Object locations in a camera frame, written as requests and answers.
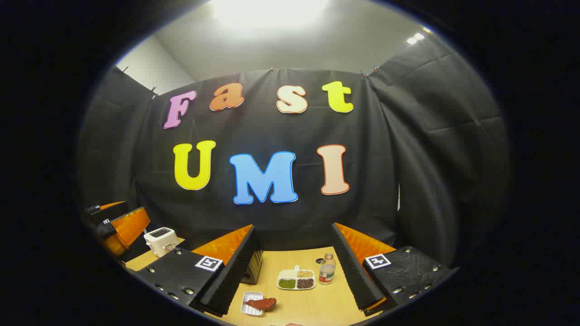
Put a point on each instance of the white rectangular dish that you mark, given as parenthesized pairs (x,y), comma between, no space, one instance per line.
(248,307)

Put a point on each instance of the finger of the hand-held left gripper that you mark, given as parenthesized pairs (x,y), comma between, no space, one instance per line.
(131,226)
(108,213)

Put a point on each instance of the ceiling light panel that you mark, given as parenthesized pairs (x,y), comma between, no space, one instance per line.
(414,38)

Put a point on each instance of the clear plastic water bottle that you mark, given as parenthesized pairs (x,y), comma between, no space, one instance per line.
(327,269)

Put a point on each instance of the red meat piece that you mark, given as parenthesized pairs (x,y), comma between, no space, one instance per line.
(262,303)

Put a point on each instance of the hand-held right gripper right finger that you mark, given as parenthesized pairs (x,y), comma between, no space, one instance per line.
(355,276)

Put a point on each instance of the black backdrop cloth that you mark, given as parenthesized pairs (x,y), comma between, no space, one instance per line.
(272,131)

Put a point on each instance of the white toaster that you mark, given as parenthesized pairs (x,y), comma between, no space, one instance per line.
(159,240)

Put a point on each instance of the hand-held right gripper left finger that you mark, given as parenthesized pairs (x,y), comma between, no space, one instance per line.
(235,276)

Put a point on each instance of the white divided bean tray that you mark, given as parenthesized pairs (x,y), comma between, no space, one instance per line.
(297,280)

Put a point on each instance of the black electric oven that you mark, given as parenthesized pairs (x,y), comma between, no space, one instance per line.
(254,267)

